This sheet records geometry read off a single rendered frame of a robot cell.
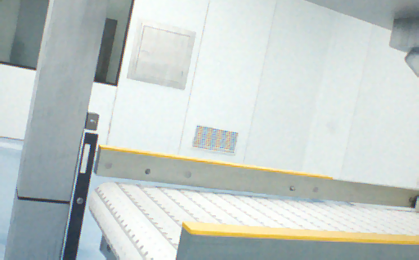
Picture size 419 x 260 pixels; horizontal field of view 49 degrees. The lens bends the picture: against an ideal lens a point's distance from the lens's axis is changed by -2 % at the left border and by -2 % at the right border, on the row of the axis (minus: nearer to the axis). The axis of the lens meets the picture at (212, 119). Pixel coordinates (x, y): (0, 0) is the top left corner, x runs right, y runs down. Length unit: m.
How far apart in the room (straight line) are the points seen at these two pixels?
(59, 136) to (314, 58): 5.73
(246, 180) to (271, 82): 5.29
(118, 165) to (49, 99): 0.11
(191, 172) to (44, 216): 0.18
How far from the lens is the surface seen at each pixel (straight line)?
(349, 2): 0.38
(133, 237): 0.40
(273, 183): 0.64
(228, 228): 0.31
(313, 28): 6.18
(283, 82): 5.97
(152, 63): 5.35
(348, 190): 0.73
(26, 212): 0.57
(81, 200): 0.56
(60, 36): 0.54
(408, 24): 0.40
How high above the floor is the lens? 0.98
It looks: 3 degrees down
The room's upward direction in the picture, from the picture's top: 12 degrees clockwise
